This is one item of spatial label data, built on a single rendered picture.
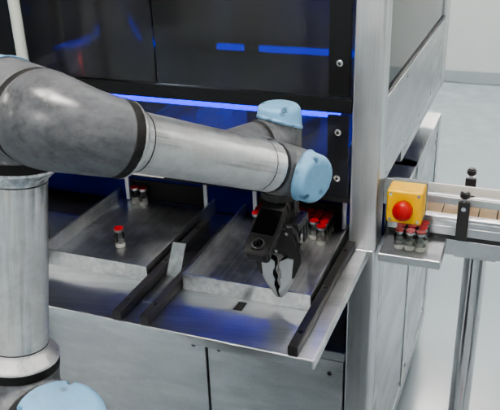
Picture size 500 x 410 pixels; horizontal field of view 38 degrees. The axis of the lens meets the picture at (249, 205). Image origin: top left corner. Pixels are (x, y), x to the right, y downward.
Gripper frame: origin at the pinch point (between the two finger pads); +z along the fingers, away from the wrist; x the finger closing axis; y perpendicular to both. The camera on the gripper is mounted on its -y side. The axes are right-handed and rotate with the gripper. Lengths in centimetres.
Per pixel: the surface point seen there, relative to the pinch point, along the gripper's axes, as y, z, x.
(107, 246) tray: 11.5, 3.0, 44.0
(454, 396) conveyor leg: 43, 48, -30
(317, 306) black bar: 0.2, 1.6, -7.4
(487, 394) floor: 102, 90, -37
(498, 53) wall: 488, 59, -10
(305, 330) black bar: -7.8, 1.8, -7.6
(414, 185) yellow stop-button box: 29.7, -11.8, -19.1
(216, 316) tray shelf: -5.8, 3.7, 10.1
